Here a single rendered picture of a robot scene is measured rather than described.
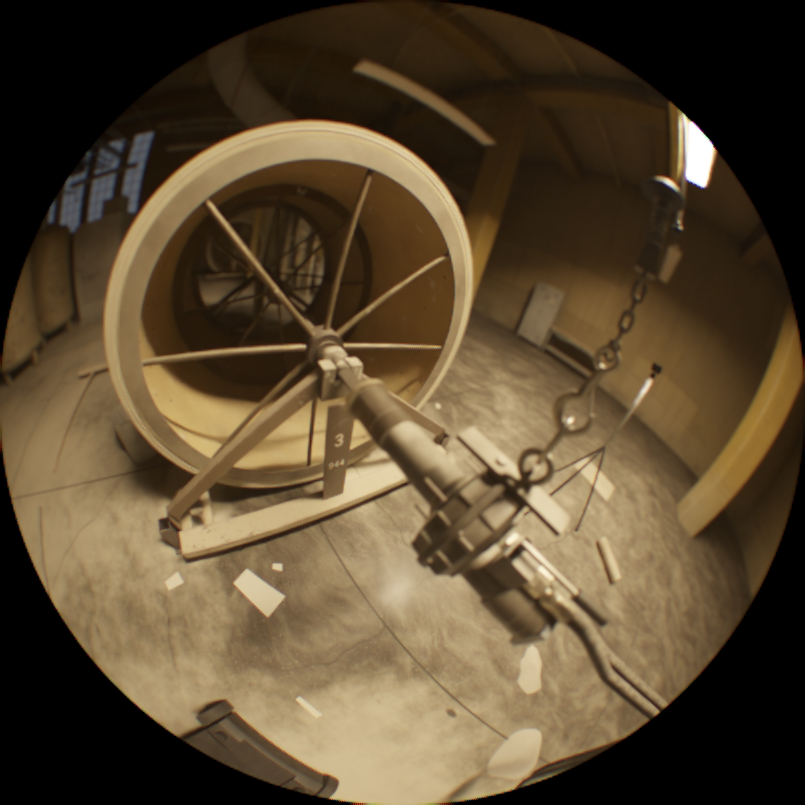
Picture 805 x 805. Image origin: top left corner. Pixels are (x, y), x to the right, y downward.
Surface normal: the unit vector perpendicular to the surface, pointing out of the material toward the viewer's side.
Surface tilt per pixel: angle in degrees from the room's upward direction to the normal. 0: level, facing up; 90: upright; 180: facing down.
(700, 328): 90
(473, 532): 48
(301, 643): 0
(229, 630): 0
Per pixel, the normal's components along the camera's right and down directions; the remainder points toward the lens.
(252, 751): 0.25, -0.80
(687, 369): -0.77, 0.18
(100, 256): 0.58, 0.58
